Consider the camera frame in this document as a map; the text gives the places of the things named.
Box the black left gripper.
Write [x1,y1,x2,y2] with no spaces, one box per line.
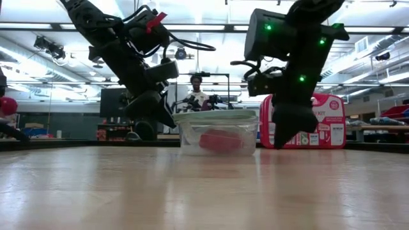
[123,79,178,130]

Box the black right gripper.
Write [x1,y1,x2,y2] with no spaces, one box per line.
[272,63,320,150]

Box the teal plastic container lid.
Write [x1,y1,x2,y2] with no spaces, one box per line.
[173,109,259,123]

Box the red elastic bandage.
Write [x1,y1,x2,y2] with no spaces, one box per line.
[199,128,246,154]

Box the black tower fan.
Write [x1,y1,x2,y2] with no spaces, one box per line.
[134,118,158,142]

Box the person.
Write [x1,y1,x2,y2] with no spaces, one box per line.
[0,96,19,128]
[183,74,211,112]

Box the red first aid kit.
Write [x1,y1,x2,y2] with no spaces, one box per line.
[259,92,347,150]

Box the low black shelf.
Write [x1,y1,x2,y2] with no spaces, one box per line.
[96,122,135,142]

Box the cluttered side table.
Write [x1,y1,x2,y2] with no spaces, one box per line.
[346,116,409,143]

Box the red and blue bundle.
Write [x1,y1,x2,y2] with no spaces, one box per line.
[380,104,409,121]

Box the white ceiling air vent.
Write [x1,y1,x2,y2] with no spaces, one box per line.
[355,36,370,56]

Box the black ceiling speaker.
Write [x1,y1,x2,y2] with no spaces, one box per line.
[374,51,392,62]

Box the blue storage bin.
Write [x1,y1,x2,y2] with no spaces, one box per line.
[21,127,49,139]

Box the black ceiling-mounted device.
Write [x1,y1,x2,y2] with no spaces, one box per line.
[33,35,66,61]

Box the yellow-handled mop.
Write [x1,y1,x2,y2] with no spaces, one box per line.
[125,130,142,142]

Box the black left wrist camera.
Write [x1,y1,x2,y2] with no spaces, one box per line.
[144,59,180,84]

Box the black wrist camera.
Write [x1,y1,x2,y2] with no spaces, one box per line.
[144,59,180,84]
[247,68,288,98]

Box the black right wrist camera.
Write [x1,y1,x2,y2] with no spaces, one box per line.
[247,68,288,98]

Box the black ceiling-mounted camera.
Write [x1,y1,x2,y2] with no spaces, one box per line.
[173,47,189,61]

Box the black aluminium table frame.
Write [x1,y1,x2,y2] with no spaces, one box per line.
[0,137,409,155]

